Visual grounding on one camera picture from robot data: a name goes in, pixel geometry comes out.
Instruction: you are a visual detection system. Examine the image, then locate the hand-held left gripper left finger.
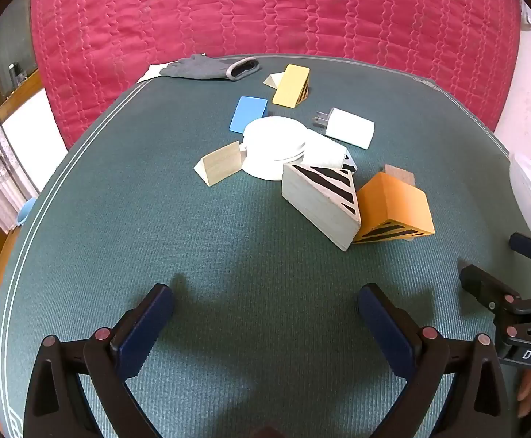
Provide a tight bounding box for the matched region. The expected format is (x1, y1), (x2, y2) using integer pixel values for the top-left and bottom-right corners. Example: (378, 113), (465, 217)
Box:
(23, 283), (176, 438)

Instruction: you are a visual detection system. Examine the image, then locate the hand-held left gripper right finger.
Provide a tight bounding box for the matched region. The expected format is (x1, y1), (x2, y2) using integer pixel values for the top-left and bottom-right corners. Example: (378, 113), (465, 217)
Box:
(357, 283), (517, 438)

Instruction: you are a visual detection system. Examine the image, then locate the orange striped wooden block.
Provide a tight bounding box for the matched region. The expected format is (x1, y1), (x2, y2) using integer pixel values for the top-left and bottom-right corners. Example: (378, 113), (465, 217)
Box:
(353, 172), (435, 243)

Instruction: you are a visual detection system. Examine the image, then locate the natural wood striped triangle block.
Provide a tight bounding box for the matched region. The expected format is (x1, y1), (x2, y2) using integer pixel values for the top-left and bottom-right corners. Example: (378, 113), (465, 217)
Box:
(282, 163), (362, 251)

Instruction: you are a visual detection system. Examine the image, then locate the plain wooden wedge block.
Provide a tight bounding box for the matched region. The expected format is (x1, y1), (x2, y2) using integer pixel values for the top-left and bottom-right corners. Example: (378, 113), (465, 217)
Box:
(193, 141), (244, 187)

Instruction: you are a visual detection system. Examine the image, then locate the white striped block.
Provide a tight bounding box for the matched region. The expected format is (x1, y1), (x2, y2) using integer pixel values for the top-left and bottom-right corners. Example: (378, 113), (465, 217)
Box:
(299, 128), (357, 175)

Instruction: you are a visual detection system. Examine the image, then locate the white bowl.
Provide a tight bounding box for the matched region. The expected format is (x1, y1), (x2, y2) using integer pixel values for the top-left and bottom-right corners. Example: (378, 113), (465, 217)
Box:
(242, 117), (307, 162)

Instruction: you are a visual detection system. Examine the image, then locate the person's right hand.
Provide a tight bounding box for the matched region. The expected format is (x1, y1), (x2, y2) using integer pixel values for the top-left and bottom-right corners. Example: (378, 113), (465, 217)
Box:
(517, 367), (531, 418)

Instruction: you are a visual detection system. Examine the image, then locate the green table mat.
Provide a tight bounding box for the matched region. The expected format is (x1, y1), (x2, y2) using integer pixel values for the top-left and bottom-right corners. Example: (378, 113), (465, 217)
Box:
(0, 55), (531, 438)

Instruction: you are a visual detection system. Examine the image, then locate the blue plastic object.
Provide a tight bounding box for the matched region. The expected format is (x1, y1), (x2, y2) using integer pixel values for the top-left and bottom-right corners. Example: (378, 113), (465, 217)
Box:
(16, 197), (38, 228)

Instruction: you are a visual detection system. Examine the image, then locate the white round plate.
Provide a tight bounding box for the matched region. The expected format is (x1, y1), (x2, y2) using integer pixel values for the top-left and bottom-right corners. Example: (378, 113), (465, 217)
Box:
(240, 146), (303, 180)

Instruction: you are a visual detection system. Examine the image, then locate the white charger plug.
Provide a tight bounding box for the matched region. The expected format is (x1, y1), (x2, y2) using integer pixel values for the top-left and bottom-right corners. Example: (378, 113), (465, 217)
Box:
(312, 108), (376, 149)

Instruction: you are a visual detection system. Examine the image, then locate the blue flat block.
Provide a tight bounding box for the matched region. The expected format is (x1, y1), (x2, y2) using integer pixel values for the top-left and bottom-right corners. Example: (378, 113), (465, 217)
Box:
(229, 96), (268, 134)

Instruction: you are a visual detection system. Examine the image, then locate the white paper sheet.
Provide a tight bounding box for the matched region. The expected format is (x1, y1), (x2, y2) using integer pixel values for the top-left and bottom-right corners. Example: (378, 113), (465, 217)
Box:
(136, 63), (170, 84)

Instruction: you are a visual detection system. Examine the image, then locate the yellow striped wooden block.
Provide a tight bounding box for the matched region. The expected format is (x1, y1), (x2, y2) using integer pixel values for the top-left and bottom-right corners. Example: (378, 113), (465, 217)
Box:
(272, 64), (311, 109)

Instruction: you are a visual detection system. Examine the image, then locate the grey knit glove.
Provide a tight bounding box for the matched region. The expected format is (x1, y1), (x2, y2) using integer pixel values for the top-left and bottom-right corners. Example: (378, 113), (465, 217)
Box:
(160, 54), (262, 82)

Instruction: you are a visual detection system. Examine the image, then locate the wooden framed window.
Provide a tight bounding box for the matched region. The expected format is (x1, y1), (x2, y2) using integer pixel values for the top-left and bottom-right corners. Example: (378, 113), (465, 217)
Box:
(0, 0), (42, 122)

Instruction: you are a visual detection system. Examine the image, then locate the red quilted blanket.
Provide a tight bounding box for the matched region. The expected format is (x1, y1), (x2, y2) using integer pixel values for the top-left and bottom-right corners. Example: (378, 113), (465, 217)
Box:
(29, 0), (522, 151)

